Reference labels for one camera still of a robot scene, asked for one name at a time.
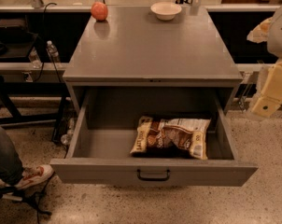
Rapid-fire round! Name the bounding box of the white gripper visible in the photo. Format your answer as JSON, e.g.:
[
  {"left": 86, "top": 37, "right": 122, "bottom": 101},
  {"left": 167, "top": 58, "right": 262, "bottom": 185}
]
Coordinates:
[{"left": 247, "top": 18, "right": 282, "bottom": 119}]

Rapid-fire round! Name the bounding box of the brown chip bag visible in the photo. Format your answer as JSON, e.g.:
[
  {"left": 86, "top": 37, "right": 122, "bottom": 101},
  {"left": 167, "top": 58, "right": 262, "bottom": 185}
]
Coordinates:
[{"left": 130, "top": 116, "right": 210, "bottom": 160}]

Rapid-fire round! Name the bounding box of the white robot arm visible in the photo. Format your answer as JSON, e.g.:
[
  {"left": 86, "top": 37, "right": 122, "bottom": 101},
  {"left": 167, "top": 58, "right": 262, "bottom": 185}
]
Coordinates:
[{"left": 247, "top": 5, "right": 282, "bottom": 120}]

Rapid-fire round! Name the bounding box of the grey cabinet counter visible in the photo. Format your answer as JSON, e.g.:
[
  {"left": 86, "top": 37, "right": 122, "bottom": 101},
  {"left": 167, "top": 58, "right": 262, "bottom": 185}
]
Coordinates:
[{"left": 63, "top": 6, "right": 241, "bottom": 110}]

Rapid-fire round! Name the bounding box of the open grey drawer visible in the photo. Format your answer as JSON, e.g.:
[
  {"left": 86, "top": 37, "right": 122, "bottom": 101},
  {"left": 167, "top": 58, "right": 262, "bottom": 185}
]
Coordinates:
[{"left": 50, "top": 87, "right": 257, "bottom": 187}]

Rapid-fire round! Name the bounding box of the white bowl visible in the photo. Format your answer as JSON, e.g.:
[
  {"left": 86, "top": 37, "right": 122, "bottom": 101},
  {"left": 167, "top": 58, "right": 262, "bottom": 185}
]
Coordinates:
[{"left": 150, "top": 2, "right": 182, "bottom": 21}]

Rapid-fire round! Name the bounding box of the orange round fruit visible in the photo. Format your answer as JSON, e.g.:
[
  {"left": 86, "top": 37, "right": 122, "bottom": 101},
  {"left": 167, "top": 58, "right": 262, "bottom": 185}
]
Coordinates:
[{"left": 91, "top": 2, "right": 108, "bottom": 21}]

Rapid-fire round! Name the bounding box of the clear water bottle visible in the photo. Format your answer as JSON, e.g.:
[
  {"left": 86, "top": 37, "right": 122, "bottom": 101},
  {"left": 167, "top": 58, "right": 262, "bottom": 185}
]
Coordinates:
[
  {"left": 29, "top": 48, "right": 42, "bottom": 69},
  {"left": 47, "top": 40, "right": 61, "bottom": 64}
]

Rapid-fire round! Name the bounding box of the plastic bottle on floor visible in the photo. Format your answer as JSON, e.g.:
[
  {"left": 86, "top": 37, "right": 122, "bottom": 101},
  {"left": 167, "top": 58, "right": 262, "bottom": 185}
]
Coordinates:
[{"left": 61, "top": 118, "right": 76, "bottom": 146}]

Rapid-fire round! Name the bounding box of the white red sneaker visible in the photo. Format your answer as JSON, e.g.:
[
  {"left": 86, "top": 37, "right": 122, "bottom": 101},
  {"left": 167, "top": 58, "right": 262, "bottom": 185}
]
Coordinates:
[{"left": 15, "top": 164, "right": 54, "bottom": 189}]

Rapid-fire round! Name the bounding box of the black chair base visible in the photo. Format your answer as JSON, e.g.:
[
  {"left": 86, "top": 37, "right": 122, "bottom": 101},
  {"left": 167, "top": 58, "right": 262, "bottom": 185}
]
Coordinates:
[{"left": 0, "top": 187, "right": 52, "bottom": 217}]

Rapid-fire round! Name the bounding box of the blue jeans leg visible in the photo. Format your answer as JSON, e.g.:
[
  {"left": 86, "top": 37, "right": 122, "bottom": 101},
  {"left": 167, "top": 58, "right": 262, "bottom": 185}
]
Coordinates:
[{"left": 0, "top": 127, "right": 23, "bottom": 186}]

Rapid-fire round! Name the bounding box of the black drawer handle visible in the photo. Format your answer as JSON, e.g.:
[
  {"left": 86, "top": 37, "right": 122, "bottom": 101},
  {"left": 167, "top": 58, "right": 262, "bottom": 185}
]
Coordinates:
[{"left": 136, "top": 169, "right": 170, "bottom": 182}]

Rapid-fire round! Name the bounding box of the black cable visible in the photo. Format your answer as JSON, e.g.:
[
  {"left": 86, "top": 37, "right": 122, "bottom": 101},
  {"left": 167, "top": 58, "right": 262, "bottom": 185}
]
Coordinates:
[{"left": 32, "top": 2, "right": 63, "bottom": 83}]

